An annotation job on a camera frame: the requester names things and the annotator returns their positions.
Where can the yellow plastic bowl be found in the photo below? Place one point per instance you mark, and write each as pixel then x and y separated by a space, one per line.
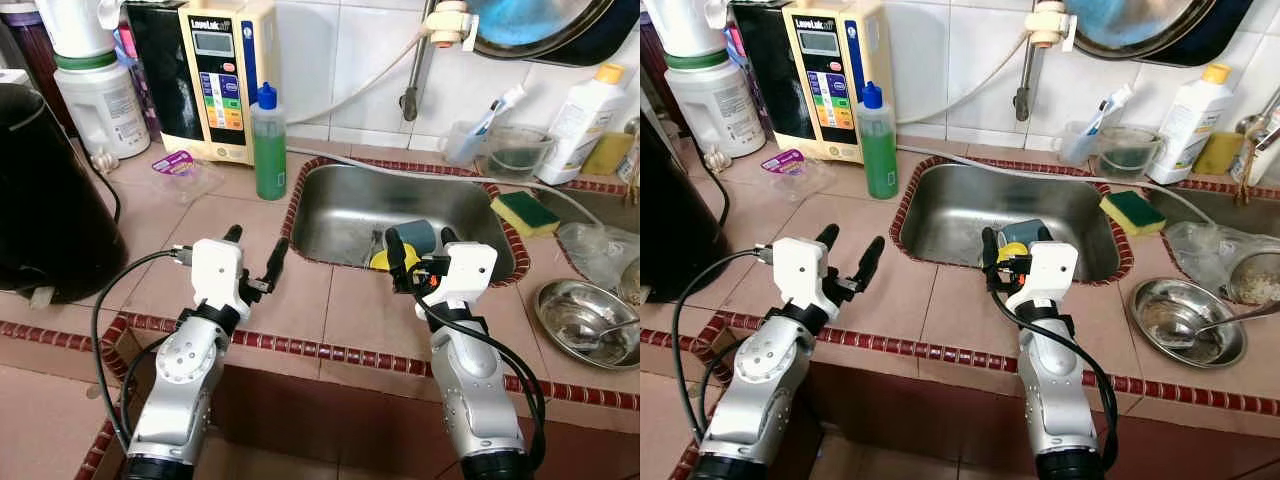
pixel 1012 250
pixel 380 260

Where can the blue plastic cup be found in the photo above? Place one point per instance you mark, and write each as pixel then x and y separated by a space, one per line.
pixel 1025 233
pixel 418 238

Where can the round steel plate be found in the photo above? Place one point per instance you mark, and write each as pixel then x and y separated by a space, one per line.
pixel 1165 320
pixel 570 320

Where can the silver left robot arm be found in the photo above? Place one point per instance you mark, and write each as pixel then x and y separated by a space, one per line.
pixel 185 380
pixel 765 380

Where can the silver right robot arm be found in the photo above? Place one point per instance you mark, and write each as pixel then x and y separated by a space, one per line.
pixel 470 380
pixel 1055 380

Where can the stainless steel sink basin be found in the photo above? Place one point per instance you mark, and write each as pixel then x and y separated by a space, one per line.
pixel 350 210
pixel 590 205
pixel 955 210
pixel 1200 205

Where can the clear tub purple label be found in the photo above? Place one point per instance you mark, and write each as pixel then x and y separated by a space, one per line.
pixel 790 175
pixel 180 175

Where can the yellow green scouring sponge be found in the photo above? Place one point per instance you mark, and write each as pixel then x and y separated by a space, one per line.
pixel 1133 212
pixel 525 212

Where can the green dish soap bottle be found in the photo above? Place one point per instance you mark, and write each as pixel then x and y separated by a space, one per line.
pixel 268 160
pixel 877 160

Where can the small clear plastic cup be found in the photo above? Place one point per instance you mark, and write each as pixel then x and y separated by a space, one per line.
pixel 462 148
pixel 1075 148

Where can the clear measuring cup green scrubber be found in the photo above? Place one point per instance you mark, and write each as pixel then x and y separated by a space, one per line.
pixel 520 160
pixel 1130 160

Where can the clear plastic bag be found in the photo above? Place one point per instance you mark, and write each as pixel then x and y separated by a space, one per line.
pixel 1200 250
pixel 595 250

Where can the blue white toothbrush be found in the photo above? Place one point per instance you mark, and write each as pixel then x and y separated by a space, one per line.
pixel 1115 100
pixel 505 100

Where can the black electric kettle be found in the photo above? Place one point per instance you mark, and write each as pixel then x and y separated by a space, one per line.
pixel 680 210
pixel 50 200

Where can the cream water ionizer appliance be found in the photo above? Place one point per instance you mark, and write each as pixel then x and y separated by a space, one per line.
pixel 825 80
pixel 215 80

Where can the white jug green band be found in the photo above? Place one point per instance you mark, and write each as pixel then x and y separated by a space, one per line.
pixel 715 110
pixel 100 110

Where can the white bottle yellow cap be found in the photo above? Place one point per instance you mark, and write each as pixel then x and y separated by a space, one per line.
pixel 580 125
pixel 1190 125

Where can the plain yellow sponge block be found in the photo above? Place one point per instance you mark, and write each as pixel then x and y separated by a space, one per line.
pixel 608 155
pixel 1218 155

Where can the steel strainer bowl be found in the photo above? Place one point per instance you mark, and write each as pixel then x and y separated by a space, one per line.
pixel 632 285
pixel 1255 285

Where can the chrome sink faucet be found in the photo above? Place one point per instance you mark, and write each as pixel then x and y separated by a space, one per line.
pixel 632 160
pixel 1262 150

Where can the hanging steel wok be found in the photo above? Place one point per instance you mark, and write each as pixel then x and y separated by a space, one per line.
pixel 540 25
pixel 1140 25

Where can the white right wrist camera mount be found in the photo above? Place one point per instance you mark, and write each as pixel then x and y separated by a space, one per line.
pixel 468 270
pixel 1048 268

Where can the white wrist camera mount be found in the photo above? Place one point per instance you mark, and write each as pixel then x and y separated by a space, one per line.
pixel 1048 268
pixel 468 270
pixel 218 275
pixel 800 275

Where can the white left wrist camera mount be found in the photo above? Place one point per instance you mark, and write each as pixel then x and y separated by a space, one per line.
pixel 800 275
pixel 218 275

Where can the wall tap cream fitting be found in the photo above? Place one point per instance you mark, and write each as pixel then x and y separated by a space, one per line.
pixel 415 85
pixel 1025 85

